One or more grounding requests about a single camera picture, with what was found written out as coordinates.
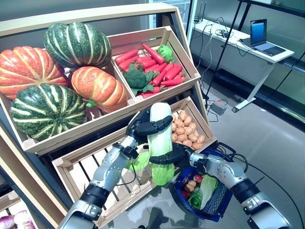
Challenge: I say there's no black metal stand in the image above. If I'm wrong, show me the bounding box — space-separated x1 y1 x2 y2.
203 0 305 102

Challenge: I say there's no black basket pull handle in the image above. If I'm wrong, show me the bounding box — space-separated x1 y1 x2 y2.
215 142 237 156

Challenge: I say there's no open grey laptop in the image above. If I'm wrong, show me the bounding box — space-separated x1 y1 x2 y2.
250 19 286 57

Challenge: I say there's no large orange ribbed pumpkin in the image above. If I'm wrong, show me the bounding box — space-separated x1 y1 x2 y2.
0 46 70 100

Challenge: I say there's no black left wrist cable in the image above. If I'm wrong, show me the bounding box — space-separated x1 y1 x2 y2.
118 164 137 187

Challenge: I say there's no long black floor cable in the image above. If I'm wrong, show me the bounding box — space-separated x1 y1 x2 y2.
246 164 305 208

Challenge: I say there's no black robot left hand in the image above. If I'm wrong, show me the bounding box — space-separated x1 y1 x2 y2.
125 108 173 144

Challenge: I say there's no pink onion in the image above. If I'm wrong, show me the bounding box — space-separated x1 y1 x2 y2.
13 209 33 229
0 215 15 229

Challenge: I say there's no wooden display rack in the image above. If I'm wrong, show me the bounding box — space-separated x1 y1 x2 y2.
0 2 185 229

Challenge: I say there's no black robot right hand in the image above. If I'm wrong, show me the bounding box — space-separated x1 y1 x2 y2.
149 142 194 167

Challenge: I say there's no dark green broccoli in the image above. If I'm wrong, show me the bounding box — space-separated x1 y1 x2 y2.
122 63 159 96

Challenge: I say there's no small orange ribbed pumpkin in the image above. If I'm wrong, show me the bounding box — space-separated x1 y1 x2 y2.
71 66 129 113

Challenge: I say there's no black router with antennas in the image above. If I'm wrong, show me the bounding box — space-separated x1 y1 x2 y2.
193 1 207 24

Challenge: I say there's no green striped pumpkin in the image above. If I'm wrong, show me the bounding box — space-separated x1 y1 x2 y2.
10 83 88 142
43 22 112 69

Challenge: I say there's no white desk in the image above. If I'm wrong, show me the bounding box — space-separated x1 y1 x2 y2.
192 19 295 113

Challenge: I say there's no grey power strip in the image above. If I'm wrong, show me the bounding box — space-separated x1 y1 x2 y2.
211 101 227 117

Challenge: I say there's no green round lettuce head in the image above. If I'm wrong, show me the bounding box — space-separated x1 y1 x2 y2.
157 44 174 63

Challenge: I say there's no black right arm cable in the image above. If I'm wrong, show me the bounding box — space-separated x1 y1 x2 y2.
223 153 249 173

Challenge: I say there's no napa cabbage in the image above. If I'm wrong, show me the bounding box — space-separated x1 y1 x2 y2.
199 175 219 210
128 102 176 187
189 190 203 210

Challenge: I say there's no blue plastic shopping basket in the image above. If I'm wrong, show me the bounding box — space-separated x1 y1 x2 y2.
172 149 235 223

